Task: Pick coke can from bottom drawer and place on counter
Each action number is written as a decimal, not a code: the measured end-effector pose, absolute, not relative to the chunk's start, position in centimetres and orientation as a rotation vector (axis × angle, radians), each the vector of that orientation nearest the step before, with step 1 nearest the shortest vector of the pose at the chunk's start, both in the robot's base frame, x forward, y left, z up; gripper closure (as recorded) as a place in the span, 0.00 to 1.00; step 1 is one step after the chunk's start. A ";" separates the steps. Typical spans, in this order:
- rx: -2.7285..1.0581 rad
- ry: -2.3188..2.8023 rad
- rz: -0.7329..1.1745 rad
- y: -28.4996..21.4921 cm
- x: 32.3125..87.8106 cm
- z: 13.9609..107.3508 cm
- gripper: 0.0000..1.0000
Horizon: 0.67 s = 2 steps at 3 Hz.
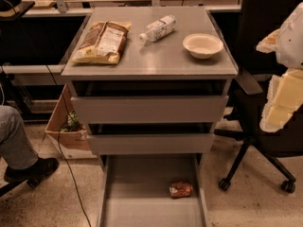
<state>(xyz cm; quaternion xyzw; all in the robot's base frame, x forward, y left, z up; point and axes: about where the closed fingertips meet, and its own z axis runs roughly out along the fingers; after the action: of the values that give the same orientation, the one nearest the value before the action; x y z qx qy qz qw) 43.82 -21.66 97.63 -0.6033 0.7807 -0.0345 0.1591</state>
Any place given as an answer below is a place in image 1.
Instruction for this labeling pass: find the grey drawer cabinet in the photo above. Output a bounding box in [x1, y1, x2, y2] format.
[61, 6, 240, 163]

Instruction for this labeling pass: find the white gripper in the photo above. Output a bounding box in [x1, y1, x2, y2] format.
[256, 29, 303, 132]

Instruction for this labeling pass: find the grey trouser leg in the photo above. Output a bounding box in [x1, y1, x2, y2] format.
[0, 106, 38, 170]

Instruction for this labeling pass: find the grey open bottom drawer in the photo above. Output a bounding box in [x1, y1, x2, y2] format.
[96, 154, 210, 227]

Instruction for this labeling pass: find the black shoe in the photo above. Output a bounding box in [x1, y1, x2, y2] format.
[4, 158, 59, 183]

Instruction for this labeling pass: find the white paper bowl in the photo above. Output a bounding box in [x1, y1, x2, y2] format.
[183, 33, 223, 60]

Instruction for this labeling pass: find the cardboard box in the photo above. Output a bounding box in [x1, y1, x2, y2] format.
[45, 84, 94, 160]

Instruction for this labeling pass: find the black cable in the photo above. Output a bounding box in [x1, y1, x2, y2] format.
[3, 0, 93, 227]

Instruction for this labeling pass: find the brown chip bag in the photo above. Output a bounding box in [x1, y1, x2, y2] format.
[71, 21, 132, 64]

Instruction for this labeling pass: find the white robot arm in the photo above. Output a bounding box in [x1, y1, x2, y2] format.
[257, 3, 303, 132]

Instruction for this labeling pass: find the green plant in box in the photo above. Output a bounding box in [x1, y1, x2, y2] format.
[60, 111, 82, 132]

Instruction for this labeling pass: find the clear plastic water bottle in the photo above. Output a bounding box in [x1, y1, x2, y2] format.
[139, 15, 177, 42]

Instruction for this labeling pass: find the grey middle drawer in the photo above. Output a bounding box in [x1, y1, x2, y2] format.
[87, 133, 214, 155]

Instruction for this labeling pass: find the grey top drawer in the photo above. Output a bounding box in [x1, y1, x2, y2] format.
[71, 96, 228, 124]

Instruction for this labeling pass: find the black office chair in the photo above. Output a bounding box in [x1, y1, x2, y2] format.
[216, 0, 303, 193]

